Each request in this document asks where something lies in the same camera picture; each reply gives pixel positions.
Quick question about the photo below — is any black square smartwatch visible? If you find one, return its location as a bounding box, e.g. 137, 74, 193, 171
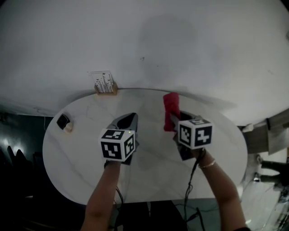
56, 113, 70, 130

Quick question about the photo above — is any black stand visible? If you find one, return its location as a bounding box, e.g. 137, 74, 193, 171
256, 154, 289, 186

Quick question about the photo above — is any person's left forearm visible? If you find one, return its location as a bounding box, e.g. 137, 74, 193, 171
82, 160, 121, 231

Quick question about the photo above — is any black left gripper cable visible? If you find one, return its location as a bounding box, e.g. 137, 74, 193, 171
114, 186, 125, 209

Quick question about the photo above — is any white oval table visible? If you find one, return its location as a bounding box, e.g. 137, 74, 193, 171
42, 88, 248, 205

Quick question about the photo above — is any red cloth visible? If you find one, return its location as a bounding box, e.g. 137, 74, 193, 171
163, 92, 181, 133

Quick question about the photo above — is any person's right forearm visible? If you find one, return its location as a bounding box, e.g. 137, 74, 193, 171
191, 148, 247, 231

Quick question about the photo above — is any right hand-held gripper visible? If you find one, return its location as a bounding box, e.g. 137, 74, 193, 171
169, 110, 213, 161

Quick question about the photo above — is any thin metal bracelet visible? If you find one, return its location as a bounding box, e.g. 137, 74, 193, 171
199, 159, 216, 169

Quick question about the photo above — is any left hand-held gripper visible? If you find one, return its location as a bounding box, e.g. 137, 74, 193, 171
98, 112, 140, 165

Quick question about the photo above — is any grey metal cabinet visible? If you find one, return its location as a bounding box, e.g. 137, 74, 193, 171
243, 110, 289, 156

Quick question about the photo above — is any person's dark clothing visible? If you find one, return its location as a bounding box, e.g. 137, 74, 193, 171
115, 200, 188, 231

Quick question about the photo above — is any printed card in wooden stand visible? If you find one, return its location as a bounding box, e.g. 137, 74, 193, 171
90, 71, 118, 96

